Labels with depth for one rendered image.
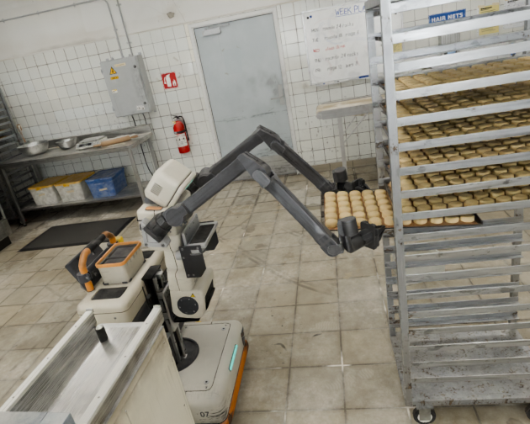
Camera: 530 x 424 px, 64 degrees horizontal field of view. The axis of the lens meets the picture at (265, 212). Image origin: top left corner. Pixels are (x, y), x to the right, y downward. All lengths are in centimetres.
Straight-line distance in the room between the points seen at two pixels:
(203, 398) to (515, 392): 140
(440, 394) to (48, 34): 588
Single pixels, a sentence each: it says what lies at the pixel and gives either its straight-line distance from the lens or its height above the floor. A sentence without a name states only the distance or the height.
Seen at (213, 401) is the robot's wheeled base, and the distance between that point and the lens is 216.
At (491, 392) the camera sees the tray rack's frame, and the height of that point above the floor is 15.
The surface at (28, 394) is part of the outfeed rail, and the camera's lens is 160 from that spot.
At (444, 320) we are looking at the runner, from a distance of 249.
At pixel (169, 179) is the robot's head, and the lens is 181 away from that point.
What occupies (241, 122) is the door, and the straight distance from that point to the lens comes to 570.
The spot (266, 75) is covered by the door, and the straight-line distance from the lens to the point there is 557.
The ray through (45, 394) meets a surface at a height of 84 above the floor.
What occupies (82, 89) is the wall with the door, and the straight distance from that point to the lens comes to 635.
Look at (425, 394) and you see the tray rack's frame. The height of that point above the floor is 15.
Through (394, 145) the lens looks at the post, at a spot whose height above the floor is 134.
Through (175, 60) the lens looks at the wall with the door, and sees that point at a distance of 578.
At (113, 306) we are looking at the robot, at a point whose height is 80.
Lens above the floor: 175
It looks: 22 degrees down
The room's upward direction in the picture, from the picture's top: 11 degrees counter-clockwise
